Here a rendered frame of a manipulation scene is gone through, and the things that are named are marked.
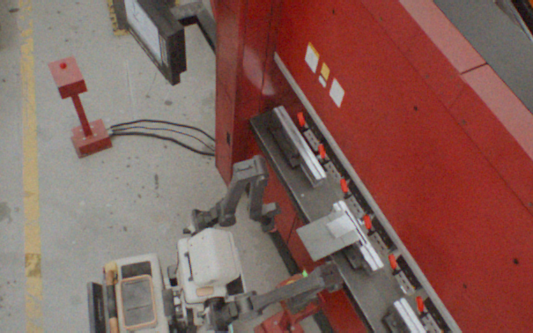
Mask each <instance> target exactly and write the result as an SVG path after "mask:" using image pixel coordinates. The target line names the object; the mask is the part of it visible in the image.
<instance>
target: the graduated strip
mask: <svg viewBox="0 0 533 333"><path fill-rule="evenodd" d="M274 56H275V57H276V59H277V60H278V62H279V64H280V65H281V67H282V68H283V70H285V72H286V74H287V75H288V77H289V78H290V79H291V80H292V83H293V85H294V86H295V88H296V89H297V91H298V92H299V94H300V96H301V97H302V99H303V100H304V101H305V102H306V104H307V106H308V109H309V110H310V112H312V113H313V115H314V116H315V118H316V120H317V121H318V122H319V123H320V125H321V126H322V128H323V130H324V131H325V133H326V134H327V137H328V138H329V140H330V142H331V143H332V144H333V146H334V147H335V149H336V150H337V152H339V154H340V155H341V157H342V158H343V160H344V162H345V163H346V165H347V166H348V168H349V169H350V171H351V172H352V174H353V176H354V177H355V179H356V181H357V182H358V184H359V185H360V187H361V188H362V189H363V192H364V193H366V195H367V197H368V198H369V200H370V201H371V203H372V204H373V206H374V208H375V209H376V210H377V211H378V213H379V215H380V216H381V219H382V221H383V222H384V224H385V225H386V227H387V228H388V229H389V230H390V231H391V232H392V234H393V235H394V237H395V238H396V240H397V243H398V244H399V246H400V247H401V249H402V250H403V252H404V253H405V255H406V256H407V258H408V259H409V261H410V262H411V263H412V264H413V267H414V268H415V270H416V271H417V273H418V274H419V275H420V277H421V278H422V280H423V281H424V283H425V284H426V287H427V288H428V291H429V292H430V293H431V294H432V295H433V296H434V298H435V299H436V301H437V302H438V304H439V305H440V307H441V309H442V311H443V313H444V314H445V316H446V317H447V318H448V320H449V322H451V323H452V325H453V326H454V328H455V330H456V332H457V333H462V332H461V331H460V329H459V328H458V326H457V325H456V323H455V321H454V320H453V318H452V317H451V316H450V315H449V314H448V312H447V309H446V308H445V307H444V305H443V304H442V302H441V301H440V299H439V297H438V296H437V294H436V293H435V291H434V290H433V288H432V287H431V286H430V285H429V283H428V282H427V280H426V278H425V277H424V275H423V274H422V272H421V271H420V269H419V268H418V266H417V264H416V263H415V261H414V260H413V258H412V257H411V256H410V255H409V253H408V252H407V250H406V249H405V247H404V246H403V243H402V242H401V240H400V239H399V237H398V236H397V234H396V232H395V231H394V229H393V228H392V226H391V225H390V223H388V221H387V220H386V219H385V217H384V215H383V214H382V212H381V210H380V209H379V207H378V206H377V204H376V203H375V201H374V200H373V198H372V197H371V196H370V194H369V193H368V190H367V189H366V187H364V185H363V184H362V182H361V180H360V179H359V177H358V176H357V175H356V173H355V172H354V170H353V169H352V167H351V165H350V163H349V161H348V160H347V158H346V157H345V156H344V154H343V153H342V151H341V150H340V148H339V147H337V145H336V143H335V142H334V140H333V139H332V137H331V136H330V133H329V132H328V131H327V129H326V128H325V126H324V125H323V123H322V121H321V120H320V118H319V116H318V115H317V113H316V112H315V111H314V108H313V107H312V105H310V104H309V102H308V101H307V99H306V97H305V96H304V94H303V93H302V91H301V90H300V89H299V87H298V86H297V84H296V83H295V80H294V79H293V77H292V75H291V74H290V72H289V71H288V69H287V68H286V67H285V65H284V64H282V62H281V61H280V59H279V58H278V54H277V53H276V51H275V55H274Z"/></svg>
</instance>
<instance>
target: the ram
mask: <svg viewBox="0 0 533 333"><path fill-rule="evenodd" d="M309 42H310V43H311V44H312V45H313V47H314V48H315V50H316V52H317V53H318V54H319V59H318V63H317V66H316V70H315V72H314V71H313V70H312V68H311V67H309V65H308V64H307V62H306V60H305V58H306V53H307V46H308V43H309ZM275 51H276V53H277V54H278V58H279V59H280V61H281V62H282V64H284V65H285V67H286V68H287V69H288V71H289V72H290V74H291V75H292V77H293V79H294V80H295V83H296V84H297V86H298V87H299V89H300V90H301V91H302V93H303V94H304V96H305V97H306V99H307V101H308V102H309V104H310V105H312V107H313V108H314V111H315V112H316V113H317V115H318V116H319V118H320V120H321V121H322V123H323V125H324V126H325V128H326V129H327V131H328V132H329V133H330V136H331V137H332V139H333V140H334V142H335V143H336V145H337V147H339V148H340V150H341V151H342V153H343V154H344V156H345V157H346V158H347V160H348V161H349V163H350V165H351V167H352V169H353V170H354V172H355V173H356V175H357V176H358V177H359V179H360V180H361V182H362V184H363V185H364V187H366V189H367V190H368V193H369V194H370V196H371V197H372V198H373V200H374V201H375V203H376V204H377V206H378V207H379V209H380V210H381V212H382V214H383V215H384V217H385V219H386V220H387V221H388V223H390V225H391V226H392V228H393V229H394V231H395V232H396V234H397V236H398V237H399V239H400V240H401V242H402V243H403V246H404V247H405V249H406V250H407V252H408V253H409V255H410V256H411V257H412V258H413V260H414V261H415V263H416V264H417V266H418V268H419V269H420V271H421V272H422V274H423V275H424V277H425V278H426V280H427V282H428V283H429V285H430V286H431V287H432V288H433V290H434V291H435V293H436V294H437V296H438V297H439V299H440V301H441V302H442V304H443V305H444V307H445V308H446V309H447V312H448V314H449V315H450V316H451V317H452V318H453V320H454V321H455V323H456V325H457V326H458V328H459V329H460V331H461V332H462V333H533V216H532V215H531V213H530V212H529V210H528V208H527V207H526V206H525V205H524V203H523V202H522V201H521V199H520V198H519V197H517V196H516V194H515V193H514V192H513V190H512V189H511V188H510V187H509V185H508V184H507V183H506V181H505V180H504V179H503V177H502V176H501V175H500V174H499V173H498V172H497V171H496V170H495V168H494V167H493V166H492V163H491V162H490V161H489V160H488V158H487V157H486V156H485V155H484V154H483V153H482V152H481V150H480V149H478V148H477V146H476V145H475V144H474V143H473V141H472V139H471V138H470V136H469V135H468V134H467V133H466V131H465V130H464V129H463V127H462V126H461V125H460V124H459V122H457V121H456V120H455V118H454V117H453V116H452V115H451V113H450V112H449V111H448V109H447V108H446V107H445V105H444V104H443V103H442V102H441V100H440V99H439V98H438V96H437V95H436V94H435V93H433V91H432V90H431V89H430V86H429V85H428V84H427V83H426V81H425V80H424V79H423V78H422V77H421V76H420V75H419V73H418V72H417V71H416V69H415V68H414V67H413V66H412V64H411V62H410V61H408V59H407V58H406V57H405V56H404V54H403V53H402V51H401V50H400V49H399V48H398V46H397V45H396V44H395V43H394V42H393V41H392V40H391V37H390V36H389V35H388V33H387V32H386V31H385V30H384V28H382V27H381V26H380V24H379V23H378V22H377V21H376V19H375V18H374V17H373V15H372V13H371V12H370V11H369V10H368V9H367V7H366V6H365V5H364V4H363V3H362V1H361V0H282V6H281V13H280V19H279V25H278V37H277V43H276V49H275ZM274 61H275V62H276V64H277V65H278V67H279V69H280V70H281V71H282V72H283V74H285V76H286V77H287V79H288V81H289V83H290V85H291V86H292V88H293V90H294V91H295V92H296V93H297V95H298V96H299V98H300V100H301V101H302V103H303V104H304V106H305V108H306V110H307V111H308V113H309V114H310V116H312V117H313V119H314V120H315V122H316V124H317V125H318V127H319V128H320V130H321V131H322V134H323V135H324V137H325V138H326V140H327V141H328V143H329V145H330V146H331V148H332V149H333V151H334V152H335V154H336V155H337V156H338V157H339V158H340V160H341V161H342V163H343V165H344V167H345V169H346V170H347V172H348V173H349V175H350V176H351V177H352V179H353V180H354V182H355V183H356V185H357V187H358V188H359V190H360V193H361V194H362V196H363V197H364V198H365V199H366V200H367V201H368V203H369V204H370V206H371V207H372V209H373V210H374V213H375V214H376V216H377V217H378V219H379V220H380V222H381V224H382V225H383V227H384V228H385V230H386V231H387V233H389V235H390V237H391V238H392V240H393V241H394V242H395V244H396V246H397V248H398V249H399V251H400V252H401V254H402V255H403V257H404V259H405V260H406V262H407V263H408V264H409V266H410V268H411V269H412V270H413V272H414V273H415V275H416V276H417V278H418V280H419V281H420V283H421V284H422V285H423V286H424V288H425V291H426V293H427V294H428V296H429V297H430V299H432V300H433V302H434V304H435V305H436V307H437V308H438V309H439V310H440V313H441V315H442V317H443V318H444V320H445V321H446V323H447V324H448V326H450V328H451V329H452V330H453V332H454V333H457V332H456V330H455V328H454V326H453V325H452V323H451V322H449V320H448V318H447V317H446V316H445V314H444V313H443V311H442V309H441V307H440V305H439V304H438V302H437V301H436V299H435V298H434V296H433V295H432V294H431V293H430V292H429V291H428V288H427V287H426V284H425V283H424V281H423V280H422V278H421V277H420V275H419V274H418V273H417V271H416V270H415V268H414V267H413V264H412V263H411V262H410V261H409V259H408V258H407V256H406V255H405V253H404V252H403V250H402V249H401V247H400V246H399V244H398V243H397V240H396V238H395V237H394V235H393V234H392V232H391V231H390V230H389V229H388V228H387V227H386V225H385V224H384V222H383V221H382V219H381V216H380V215H379V213H378V211H377V210H376V209H375V208H374V206H373V204H372V203H371V201H370V200H369V198H368V197H367V195H366V193H364V192H363V189H362V188H361V187H360V185H359V184H358V182H357V181H356V179H355V177H354V176H353V174H352V172H351V171H350V169H349V168H348V166H347V165H346V163H345V162H344V160H343V158H342V157H341V155H340V154H339V152H337V150H336V149H335V147H334V146H333V144H332V143H331V142H330V140H329V138H328V137H327V134H326V133H325V131H324V130H323V128H322V126H321V125H320V123H319V122H318V121H317V120H316V118H315V116H314V115H313V113H312V112H310V110H309V109H308V106H307V104H306V102H305V101H304V100H303V99H302V97H301V96H300V94H299V92H298V91H297V89H296V88H295V86H294V85H293V83H292V80H291V79H290V78H289V77H288V75H287V74H286V72H285V70H283V68H282V67H281V65H280V64H279V62H278V60H277V59H276V57H275V56H274ZM323 63H325V65H326V66H327V67H328V69H329V75H328V78H327V80H326V79H325V77H324V76H323V74H322V73H321V71H322V66H323ZM320 75H322V77H323V79H324V80H325V82H326V85H325V88H324V86H323V85H322V82H321V81H320V79H319V78H320ZM333 78H335V79H336V80H337V81H338V83H339V84H340V85H341V87H342V88H343V90H344V91H345V94H344V97H343V100H342V103H341V106H340V108H339V106H337V104H336V103H335V101H334V100H333V99H332V98H331V97H330V95H329V91H330V88H331V85H332V81H333Z"/></svg>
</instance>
